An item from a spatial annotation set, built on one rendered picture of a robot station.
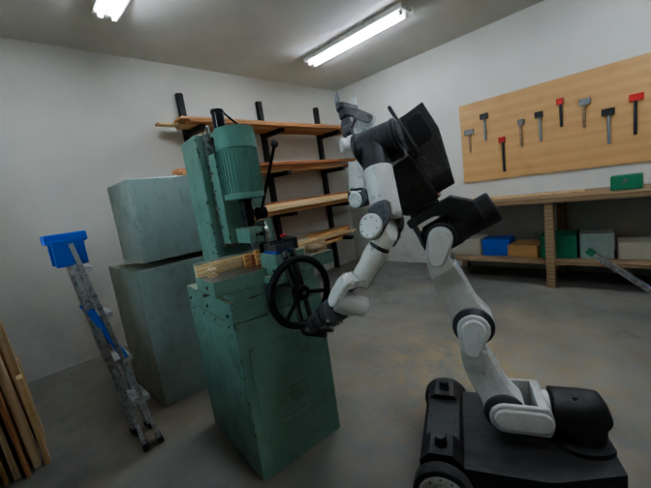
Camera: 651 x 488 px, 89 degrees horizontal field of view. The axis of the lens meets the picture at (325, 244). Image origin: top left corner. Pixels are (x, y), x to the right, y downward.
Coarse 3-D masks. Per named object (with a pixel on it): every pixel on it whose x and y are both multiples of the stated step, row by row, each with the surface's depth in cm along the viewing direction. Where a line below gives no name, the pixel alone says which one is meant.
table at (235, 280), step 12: (324, 252) 159; (204, 276) 141; (228, 276) 134; (240, 276) 133; (252, 276) 136; (264, 276) 138; (204, 288) 135; (216, 288) 127; (228, 288) 130; (240, 288) 133
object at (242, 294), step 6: (312, 270) 155; (306, 276) 153; (312, 276) 155; (288, 282) 147; (252, 288) 136; (258, 288) 138; (264, 288) 140; (228, 294) 136; (234, 294) 132; (240, 294) 133; (246, 294) 135; (252, 294) 136; (234, 300) 132
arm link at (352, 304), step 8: (352, 296) 106; (360, 296) 108; (328, 304) 110; (344, 304) 104; (352, 304) 105; (360, 304) 106; (368, 304) 107; (328, 312) 110; (336, 312) 109; (344, 312) 107; (352, 312) 107; (360, 312) 107; (336, 320) 111
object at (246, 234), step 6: (240, 228) 154; (246, 228) 149; (252, 228) 148; (258, 228) 150; (240, 234) 154; (246, 234) 149; (252, 234) 148; (240, 240) 155; (246, 240) 150; (252, 240) 148; (258, 240) 150
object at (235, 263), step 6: (312, 240) 174; (318, 240) 176; (324, 240) 178; (300, 246) 169; (240, 258) 150; (216, 264) 142; (222, 264) 144; (228, 264) 146; (234, 264) 148; (240, 264) 149; (222, 270) 144; (228, 270) 146
